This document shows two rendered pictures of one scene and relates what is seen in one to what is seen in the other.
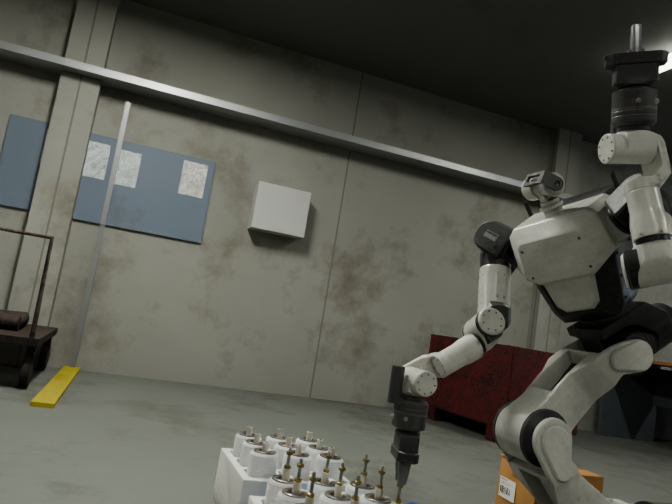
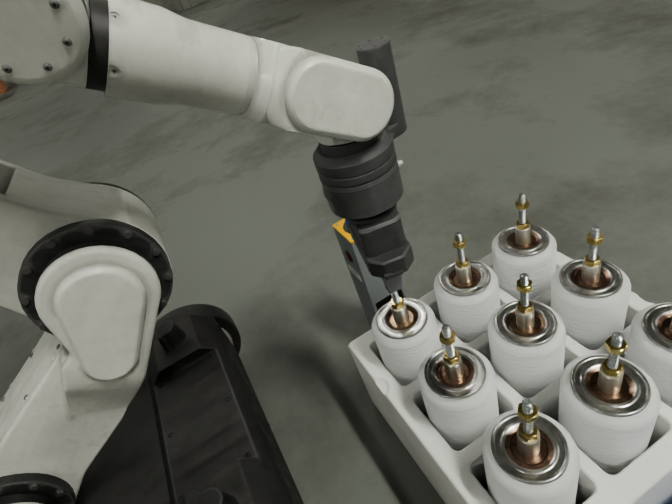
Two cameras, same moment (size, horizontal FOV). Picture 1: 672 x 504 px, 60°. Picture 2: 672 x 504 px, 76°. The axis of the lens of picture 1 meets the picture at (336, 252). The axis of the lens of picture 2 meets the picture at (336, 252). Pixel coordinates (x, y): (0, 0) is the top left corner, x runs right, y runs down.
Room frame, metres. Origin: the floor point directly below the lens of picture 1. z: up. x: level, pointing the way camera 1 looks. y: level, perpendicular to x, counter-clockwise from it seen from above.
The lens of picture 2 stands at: (1.99, -0.29, 0.74)
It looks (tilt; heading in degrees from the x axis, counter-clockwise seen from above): 37 degrees down; 183
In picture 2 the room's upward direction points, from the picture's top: 21 degrees counter-clockwise
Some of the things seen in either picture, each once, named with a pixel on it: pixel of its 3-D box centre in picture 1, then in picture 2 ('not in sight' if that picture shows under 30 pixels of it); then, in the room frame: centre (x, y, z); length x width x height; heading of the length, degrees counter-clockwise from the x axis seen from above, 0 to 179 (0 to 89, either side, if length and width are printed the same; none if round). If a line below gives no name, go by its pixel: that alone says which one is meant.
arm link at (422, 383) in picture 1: (410, 389); (349, 112); (1.55, -0.25, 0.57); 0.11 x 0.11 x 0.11; 20
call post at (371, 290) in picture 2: not in sight; (378, 288); (1.38, -0.27, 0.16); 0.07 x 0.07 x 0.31; 18
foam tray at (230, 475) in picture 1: (280, 491); not in sight; (2.16, 0.06, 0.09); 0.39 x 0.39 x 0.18; 21
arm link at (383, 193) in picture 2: (406, 434); (371, 208); (1.56, -0.26, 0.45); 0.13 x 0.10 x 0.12; 4
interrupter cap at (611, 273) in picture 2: (295, 493); (590, 278); (1.60, 0.00, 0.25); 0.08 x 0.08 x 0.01
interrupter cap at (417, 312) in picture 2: not in sight; (401, 318); (1.56, -0.26, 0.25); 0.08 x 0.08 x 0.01
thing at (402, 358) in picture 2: not in sight; (412, 355); (1.56, -0.26, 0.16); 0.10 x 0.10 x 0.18
